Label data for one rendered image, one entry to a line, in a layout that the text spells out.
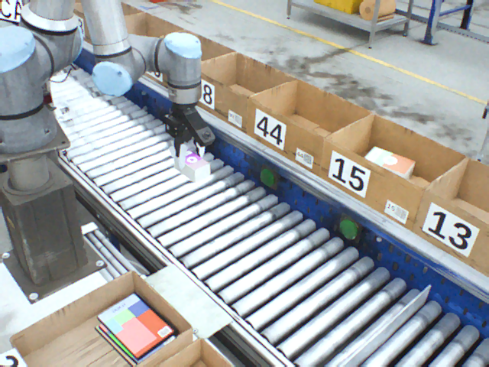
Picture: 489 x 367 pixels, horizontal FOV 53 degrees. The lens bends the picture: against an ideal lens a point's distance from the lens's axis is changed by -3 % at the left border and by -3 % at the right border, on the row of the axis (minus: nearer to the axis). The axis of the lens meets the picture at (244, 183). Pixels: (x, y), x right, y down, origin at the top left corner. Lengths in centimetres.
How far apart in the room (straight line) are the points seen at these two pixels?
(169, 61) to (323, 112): 97
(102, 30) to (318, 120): 120
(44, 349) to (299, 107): 139
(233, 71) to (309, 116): 48
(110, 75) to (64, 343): 73
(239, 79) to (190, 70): 116
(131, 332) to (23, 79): 71
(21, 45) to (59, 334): 77
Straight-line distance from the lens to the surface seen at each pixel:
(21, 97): 134
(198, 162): 145
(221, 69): 240
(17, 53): 131
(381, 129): 197
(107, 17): 119
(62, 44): 145
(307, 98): 217
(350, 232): 174
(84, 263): 169
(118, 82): 122
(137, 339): 142
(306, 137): 182
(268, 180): 193
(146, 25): 305
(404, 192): 164
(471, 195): 188
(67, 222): 157
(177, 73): 131
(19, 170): 147
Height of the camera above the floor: 191
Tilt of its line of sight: 35 degrees down
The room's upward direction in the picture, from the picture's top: 3 degrees clockwise
